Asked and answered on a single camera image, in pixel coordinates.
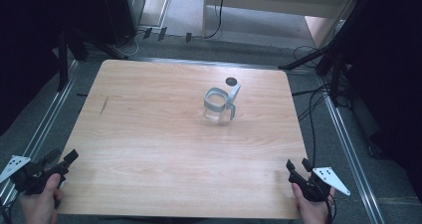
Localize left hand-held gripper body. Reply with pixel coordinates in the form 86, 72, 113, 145
0, 154, 66, 196

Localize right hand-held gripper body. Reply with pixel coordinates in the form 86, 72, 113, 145
289, 166, 351, 203

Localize glass jar with grey lid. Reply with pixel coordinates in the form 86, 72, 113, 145
202, 83, 242, 124

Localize person's left hand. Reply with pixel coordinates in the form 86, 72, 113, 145
18, 172, 65, 224

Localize person's right hand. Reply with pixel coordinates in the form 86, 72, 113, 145
291, 182, 336, 224

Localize black metal stand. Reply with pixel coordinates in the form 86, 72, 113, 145
57, 27, 129, 93
278, 34, 352, 108

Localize black curtain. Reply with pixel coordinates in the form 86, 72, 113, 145
326, 0, 422, 205
0, 0, 147, 137

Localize white cabinet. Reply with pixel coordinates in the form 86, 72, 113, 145
201, 0, 363, 40

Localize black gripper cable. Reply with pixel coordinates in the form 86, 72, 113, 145
324, 194, 337, 224

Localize aluminium floor rail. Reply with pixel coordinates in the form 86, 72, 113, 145
317, 76, 387, 224
0, 59, 81, 207

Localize black floor cable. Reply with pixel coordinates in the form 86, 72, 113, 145
291, 44, 349, 168

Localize white cable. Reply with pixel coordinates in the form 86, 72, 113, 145
112, 31, 144, 57

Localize black hanging cable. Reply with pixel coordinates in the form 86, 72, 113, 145
192, 0, 228, 41

